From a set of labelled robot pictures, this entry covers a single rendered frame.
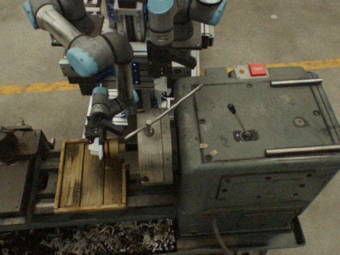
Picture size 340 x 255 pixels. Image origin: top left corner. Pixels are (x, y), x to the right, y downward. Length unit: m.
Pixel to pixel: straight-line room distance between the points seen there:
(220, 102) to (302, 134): 0.32
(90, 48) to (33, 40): 2.43
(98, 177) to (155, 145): 0.43
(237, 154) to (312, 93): 0.42
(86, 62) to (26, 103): 1.92
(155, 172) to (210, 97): 0.36
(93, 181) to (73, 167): 0.12
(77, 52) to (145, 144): 0.41
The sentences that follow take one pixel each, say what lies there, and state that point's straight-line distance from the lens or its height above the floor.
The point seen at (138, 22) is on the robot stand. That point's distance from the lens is 1.80.
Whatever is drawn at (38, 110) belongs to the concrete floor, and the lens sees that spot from 3.09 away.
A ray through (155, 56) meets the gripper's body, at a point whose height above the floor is 1.49.
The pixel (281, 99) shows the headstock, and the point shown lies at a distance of 1.40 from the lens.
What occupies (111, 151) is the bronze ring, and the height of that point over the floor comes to 1.11.
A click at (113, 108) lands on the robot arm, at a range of 1.65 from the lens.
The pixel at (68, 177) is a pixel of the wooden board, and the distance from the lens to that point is 1.63.
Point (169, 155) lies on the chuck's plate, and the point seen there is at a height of 1.19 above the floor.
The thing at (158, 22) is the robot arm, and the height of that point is 1.62.
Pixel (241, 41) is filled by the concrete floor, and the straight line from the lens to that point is 3.54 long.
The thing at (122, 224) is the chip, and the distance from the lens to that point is 1.83.
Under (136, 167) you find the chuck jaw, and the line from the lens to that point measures 1.35.
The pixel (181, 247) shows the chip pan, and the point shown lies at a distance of 1.82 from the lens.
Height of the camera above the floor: 2.29
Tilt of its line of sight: 55 degrees down
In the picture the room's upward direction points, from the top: straight up
